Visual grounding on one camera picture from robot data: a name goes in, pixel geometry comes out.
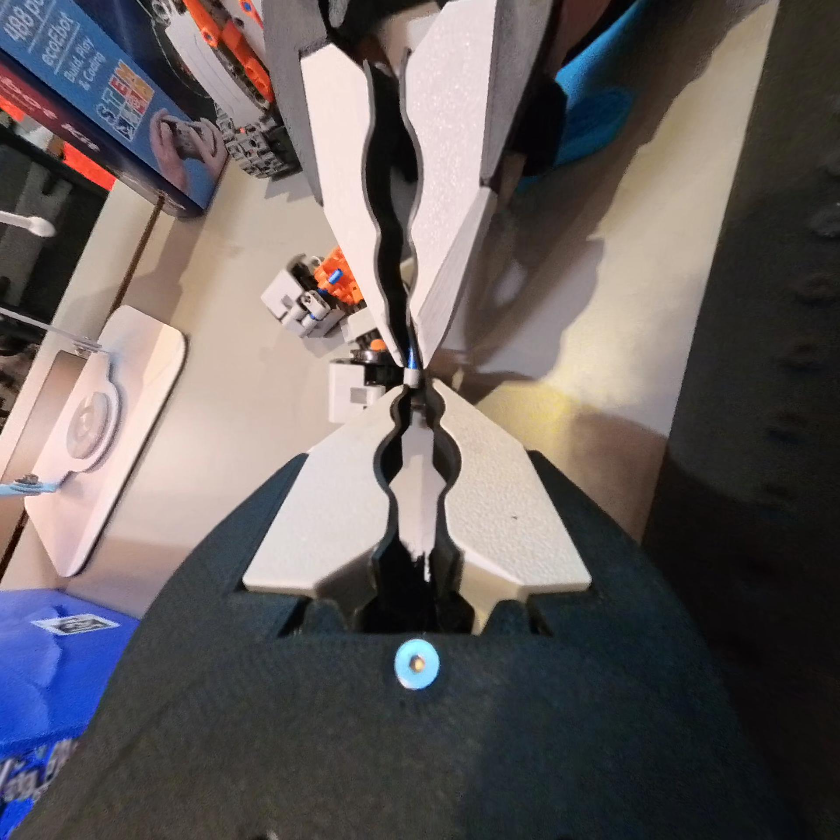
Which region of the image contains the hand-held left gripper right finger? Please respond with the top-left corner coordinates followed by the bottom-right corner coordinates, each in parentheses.
top-left (420, 382), bottom-right (593, 630)

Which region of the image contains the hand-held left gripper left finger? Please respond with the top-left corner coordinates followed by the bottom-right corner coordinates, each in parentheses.
top-left (243, 386), bottom-right (412, 622)

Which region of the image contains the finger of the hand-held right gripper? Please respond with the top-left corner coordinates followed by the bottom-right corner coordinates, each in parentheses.
top-left (400, 0), bottom-right (553, 370)
top-left (298, 46), bottom-right (411, 368)

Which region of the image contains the grey black wheel Lego assembly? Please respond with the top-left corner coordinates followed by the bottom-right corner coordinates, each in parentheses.
top-left (327, 356), bottom-right (422, 425)

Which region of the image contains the black wheel hub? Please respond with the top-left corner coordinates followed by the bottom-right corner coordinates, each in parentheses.
top-left (350, 346), bottom-right (403, 389)

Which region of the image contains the person's right hand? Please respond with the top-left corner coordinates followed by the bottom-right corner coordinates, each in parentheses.
top-left (553, 0), bottom-right (618, 52)

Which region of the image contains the grey orange toy robot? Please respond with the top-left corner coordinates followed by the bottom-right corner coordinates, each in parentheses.
top-left (163, 0), bottom-right (304, 181)

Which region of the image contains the light blue plastic tool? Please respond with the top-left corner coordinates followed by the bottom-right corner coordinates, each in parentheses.
top-left (514, 0), bottom-right (652, 193)

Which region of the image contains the grey shell block assembly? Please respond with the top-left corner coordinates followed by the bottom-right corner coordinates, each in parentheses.
top-left (260, 253), bottom-right (350, 340)

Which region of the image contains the blue robot kit box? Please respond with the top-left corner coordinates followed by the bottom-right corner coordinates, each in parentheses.
top-left (0, 0), bottom-right (231, 219)

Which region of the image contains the black dimpled panel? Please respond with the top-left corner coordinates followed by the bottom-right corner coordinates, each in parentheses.
top-left (645, 0), bottom-right (840, 840)

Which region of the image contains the blue plastic bin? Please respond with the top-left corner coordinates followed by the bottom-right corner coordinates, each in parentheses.
top-left (0, 586), bottom-right (143, 829)

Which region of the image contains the white tipped thin cord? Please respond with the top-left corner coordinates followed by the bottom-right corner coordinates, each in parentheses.
top-left (0, 209), bottom-right (58, 238)

